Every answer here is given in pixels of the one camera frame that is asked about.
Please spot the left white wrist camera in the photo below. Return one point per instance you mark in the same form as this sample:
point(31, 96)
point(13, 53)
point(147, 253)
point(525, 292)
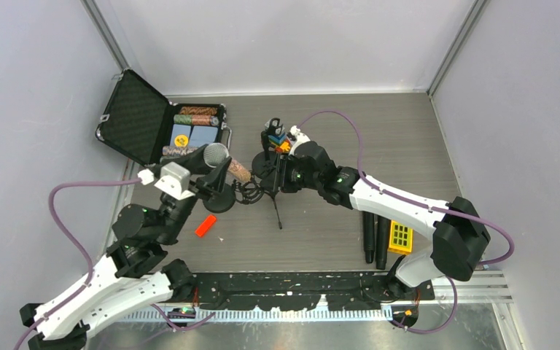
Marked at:
point(174, 180)

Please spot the black tripod stand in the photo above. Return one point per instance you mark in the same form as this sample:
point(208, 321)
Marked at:
point(252, 192)

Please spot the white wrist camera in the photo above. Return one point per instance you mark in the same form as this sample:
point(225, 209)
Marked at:
point(297, 138)
point(174, 180)

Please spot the black tall microphone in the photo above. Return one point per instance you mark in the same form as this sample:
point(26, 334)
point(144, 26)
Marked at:
point(369, 236)

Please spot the black front microphone stand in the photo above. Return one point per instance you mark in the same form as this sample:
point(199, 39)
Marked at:
point(221, 202)

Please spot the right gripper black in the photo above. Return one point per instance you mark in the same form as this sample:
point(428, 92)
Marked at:
point(286, 186)

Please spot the colourful toy brick car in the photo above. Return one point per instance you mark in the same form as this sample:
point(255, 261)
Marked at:
point(279, 144)

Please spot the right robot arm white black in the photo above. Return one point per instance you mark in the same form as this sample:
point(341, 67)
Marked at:
point(457, 237)

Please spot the yellow perforated block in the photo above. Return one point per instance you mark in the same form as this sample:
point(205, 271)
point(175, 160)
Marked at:
point(400, 239)

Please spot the black poker chip case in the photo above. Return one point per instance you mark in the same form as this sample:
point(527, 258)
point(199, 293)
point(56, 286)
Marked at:
point(143, 125)

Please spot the orange block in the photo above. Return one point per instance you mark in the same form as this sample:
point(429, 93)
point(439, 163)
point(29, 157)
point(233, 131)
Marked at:
point(206, 225)

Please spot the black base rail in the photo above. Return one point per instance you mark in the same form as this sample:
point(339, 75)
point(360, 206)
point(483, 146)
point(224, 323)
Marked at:
point(296, 291)

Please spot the black handheld microphone front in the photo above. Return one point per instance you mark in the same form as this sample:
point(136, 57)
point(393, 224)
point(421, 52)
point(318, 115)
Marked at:
point(383, 228)

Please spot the black microphone stand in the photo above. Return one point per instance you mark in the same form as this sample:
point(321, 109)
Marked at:
point(221, 202)
point(273, 127)

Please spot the glitter condenser microphone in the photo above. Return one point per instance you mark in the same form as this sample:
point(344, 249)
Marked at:
point(217, 155)

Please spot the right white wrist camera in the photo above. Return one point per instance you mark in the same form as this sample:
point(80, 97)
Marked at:
point(297, 138)

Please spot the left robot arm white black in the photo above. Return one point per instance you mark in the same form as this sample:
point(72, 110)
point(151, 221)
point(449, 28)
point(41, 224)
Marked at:
point(133, 272)

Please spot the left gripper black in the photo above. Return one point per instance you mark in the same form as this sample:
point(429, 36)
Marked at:
point(207, 182)

